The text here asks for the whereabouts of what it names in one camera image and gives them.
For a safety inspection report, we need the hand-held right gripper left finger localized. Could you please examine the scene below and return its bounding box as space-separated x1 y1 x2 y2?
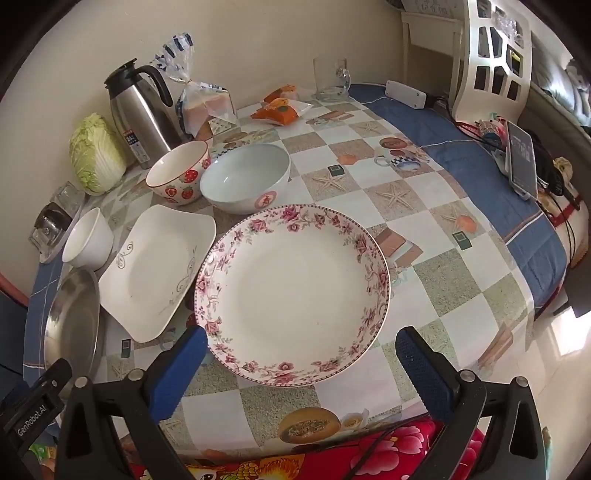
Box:
55 325 208 480

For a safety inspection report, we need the large orange snack packet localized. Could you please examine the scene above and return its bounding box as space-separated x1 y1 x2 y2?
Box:
252 98 312 126

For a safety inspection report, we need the stainless steel thermos jug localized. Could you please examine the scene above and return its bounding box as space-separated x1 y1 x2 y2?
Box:
104 58 185 169

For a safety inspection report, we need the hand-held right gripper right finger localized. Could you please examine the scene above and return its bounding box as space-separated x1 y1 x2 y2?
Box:
394 325 552 480

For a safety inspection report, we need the stainless steel plate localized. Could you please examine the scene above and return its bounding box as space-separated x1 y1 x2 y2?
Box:
45 268 105 398

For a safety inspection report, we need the napa cabbage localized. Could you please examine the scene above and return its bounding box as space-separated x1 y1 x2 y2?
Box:
69 113 127 195

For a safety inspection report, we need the small orange snack packet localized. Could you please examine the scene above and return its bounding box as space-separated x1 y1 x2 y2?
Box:
263 84 301 103

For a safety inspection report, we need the bagged sliced bread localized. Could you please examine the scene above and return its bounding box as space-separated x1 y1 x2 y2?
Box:
161 33 238 139

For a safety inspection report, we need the checkered printed tablecloth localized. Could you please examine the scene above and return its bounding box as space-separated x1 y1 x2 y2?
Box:
18 83 568 462

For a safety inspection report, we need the clear glass cup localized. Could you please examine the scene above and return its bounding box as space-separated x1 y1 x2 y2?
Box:
50 182 86 217

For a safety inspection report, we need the white power strip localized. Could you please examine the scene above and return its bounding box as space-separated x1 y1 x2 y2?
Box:
385 80 428 110

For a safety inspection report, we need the smartphone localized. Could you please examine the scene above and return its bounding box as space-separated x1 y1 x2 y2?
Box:
505 121 539 200

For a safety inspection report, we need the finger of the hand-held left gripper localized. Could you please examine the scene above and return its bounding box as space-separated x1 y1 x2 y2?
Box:
34 359 73 398

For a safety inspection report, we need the small white bowl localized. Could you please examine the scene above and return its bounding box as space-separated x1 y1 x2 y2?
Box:
62 207 115 271

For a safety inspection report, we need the glass cup with dark base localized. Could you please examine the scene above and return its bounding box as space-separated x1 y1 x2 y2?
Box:
30 205 72 252

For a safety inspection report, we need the white tray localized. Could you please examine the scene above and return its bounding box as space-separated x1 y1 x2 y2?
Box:
28 194 88 265

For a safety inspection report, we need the glass mug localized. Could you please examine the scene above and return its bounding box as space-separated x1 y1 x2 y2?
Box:
313 56 352 103

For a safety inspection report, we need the grey sofa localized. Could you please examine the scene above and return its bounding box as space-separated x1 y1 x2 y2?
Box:
531 32 591 130

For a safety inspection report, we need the pale blue bowl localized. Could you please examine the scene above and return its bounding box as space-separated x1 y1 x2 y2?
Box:
199 143 291 215

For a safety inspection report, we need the floral round plate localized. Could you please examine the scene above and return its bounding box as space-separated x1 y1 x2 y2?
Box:
193 204 392 386

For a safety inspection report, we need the blue cabinet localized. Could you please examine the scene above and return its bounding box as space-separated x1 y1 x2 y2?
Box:
0 272 33 374

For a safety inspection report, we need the strawberry print bowl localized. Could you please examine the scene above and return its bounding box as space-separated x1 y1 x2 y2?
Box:
146 140 212 205

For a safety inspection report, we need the white cutout chair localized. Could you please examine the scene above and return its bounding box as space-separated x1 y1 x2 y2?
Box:
451 0 534 121

